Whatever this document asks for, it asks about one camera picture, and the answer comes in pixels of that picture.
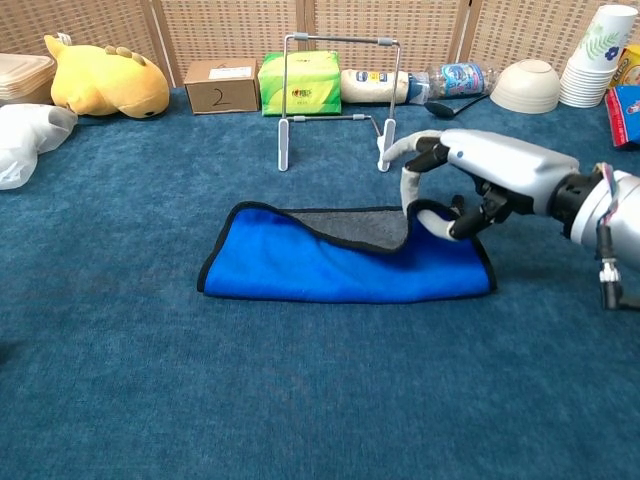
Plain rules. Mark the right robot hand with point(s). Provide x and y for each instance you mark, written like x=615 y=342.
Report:
x=510 y=165

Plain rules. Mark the grey and blue towel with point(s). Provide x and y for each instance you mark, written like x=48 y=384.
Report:
x=325 y=270

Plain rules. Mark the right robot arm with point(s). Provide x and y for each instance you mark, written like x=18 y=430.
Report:
x=620 y=215

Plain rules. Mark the white metal wire stand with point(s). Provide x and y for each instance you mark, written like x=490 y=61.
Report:
x=284 y=145

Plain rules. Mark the beige upturned bowl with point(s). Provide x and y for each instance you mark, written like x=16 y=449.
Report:
x=525 y=87

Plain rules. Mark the black ladle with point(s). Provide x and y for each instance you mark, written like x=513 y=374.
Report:
x=440 y=111

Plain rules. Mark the clear plastic water bottle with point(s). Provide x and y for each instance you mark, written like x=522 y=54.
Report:
x=460 y=80

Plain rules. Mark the stack of paper cups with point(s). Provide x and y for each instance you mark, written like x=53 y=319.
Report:
x=590 y=75

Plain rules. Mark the blue and red snack bag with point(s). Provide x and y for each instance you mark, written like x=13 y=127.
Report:
x=625 y=115

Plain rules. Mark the yellow snack bag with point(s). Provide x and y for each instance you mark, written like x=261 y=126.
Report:
x=631 y=67

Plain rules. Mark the white mayonnaise bottle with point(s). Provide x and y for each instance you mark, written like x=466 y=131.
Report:
x=365 y=87

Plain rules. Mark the green tissue pack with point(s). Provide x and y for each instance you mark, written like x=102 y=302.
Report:
x=310 y=85

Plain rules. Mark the blue carpet table cover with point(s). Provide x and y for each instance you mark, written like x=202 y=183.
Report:
x=350 y=390

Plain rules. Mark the brown cardboard box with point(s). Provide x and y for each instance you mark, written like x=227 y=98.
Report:
x=220 y=95

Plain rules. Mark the wicker folding screen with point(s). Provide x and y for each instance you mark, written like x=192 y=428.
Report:
x=225 y=30

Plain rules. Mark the yellow plush toy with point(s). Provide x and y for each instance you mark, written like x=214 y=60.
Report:
x=110 y=80

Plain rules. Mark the white plastic bag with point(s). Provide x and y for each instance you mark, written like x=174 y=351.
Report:
x=25 y=135

